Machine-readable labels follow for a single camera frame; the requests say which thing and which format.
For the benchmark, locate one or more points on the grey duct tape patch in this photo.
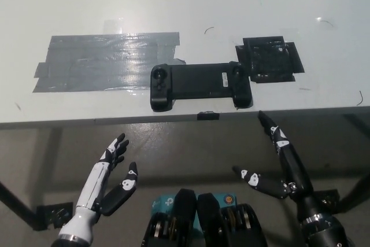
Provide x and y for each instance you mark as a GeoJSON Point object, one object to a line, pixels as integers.
{"type": "Point", "coordinates": [95, 64]}

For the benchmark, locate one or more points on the black table leg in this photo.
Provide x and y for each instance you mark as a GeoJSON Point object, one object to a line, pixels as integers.
{"type": "Point", "coordinates": [16, 202]}
{"type": "Point", "coordinates": [357, 187]}

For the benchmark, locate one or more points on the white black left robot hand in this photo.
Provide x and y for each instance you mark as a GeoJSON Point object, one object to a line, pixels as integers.
{"type": "Point", "coordinates": [91, 189]}

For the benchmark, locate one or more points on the black game controller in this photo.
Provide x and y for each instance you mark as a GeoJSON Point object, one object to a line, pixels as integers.
{"type": "Point", "coordinates": [196, 82]}

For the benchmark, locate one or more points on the black square tape patch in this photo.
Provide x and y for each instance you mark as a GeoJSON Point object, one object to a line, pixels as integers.
{"type": "Point", "coordinates": [269, 59]}

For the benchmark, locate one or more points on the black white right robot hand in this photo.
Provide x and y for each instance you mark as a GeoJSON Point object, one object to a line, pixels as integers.
{"type": "Point", "coordinates": [296, 169]}

